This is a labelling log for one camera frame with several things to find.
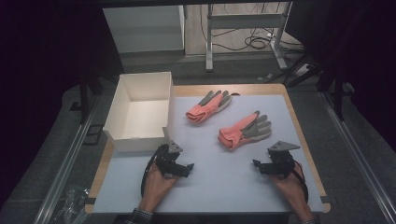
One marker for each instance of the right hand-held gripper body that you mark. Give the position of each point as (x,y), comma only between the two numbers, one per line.
(281,158)

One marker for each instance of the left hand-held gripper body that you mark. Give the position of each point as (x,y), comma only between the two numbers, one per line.
(166,160)

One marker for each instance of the pink and grey work glove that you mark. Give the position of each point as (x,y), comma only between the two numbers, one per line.
(239,132)
(205,109)

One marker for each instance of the white box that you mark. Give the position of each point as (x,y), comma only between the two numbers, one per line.
(146,115)

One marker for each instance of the person's left hand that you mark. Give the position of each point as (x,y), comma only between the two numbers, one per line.
(157,186)

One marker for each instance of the person's right hand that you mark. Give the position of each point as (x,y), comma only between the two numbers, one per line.
(291,186)

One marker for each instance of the light grey table mat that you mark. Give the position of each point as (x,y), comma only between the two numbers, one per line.
(214,180)

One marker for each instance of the white power strip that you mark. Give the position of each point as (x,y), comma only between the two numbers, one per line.
(302,70)

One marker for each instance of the black tripod stand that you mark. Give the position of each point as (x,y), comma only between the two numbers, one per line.
(330,77)

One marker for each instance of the dark stand leg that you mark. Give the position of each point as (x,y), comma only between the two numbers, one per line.
(84,99)

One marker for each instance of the clear plastic bag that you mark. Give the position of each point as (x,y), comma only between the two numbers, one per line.
(73,203)

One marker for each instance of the white cabinet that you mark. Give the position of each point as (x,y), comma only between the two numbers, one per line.
(146,28)

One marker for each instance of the aluminium floor rail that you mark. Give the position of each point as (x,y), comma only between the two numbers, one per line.
(67,165)
(358,155)

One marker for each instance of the grey metal desk frame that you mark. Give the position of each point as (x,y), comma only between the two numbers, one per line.
(246,21)

